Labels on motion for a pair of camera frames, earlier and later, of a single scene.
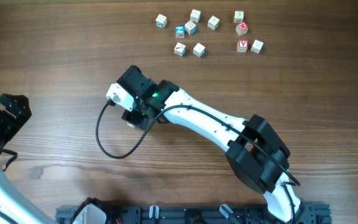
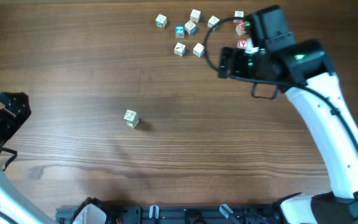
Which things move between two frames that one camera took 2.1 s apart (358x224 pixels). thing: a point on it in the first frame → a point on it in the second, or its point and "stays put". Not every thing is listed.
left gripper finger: x=18 y=105 stays put
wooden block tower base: x=130 y=124 stays put
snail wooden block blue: x=190 y=28 stays put
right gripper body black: x=137 y=117 → x=246 y=65
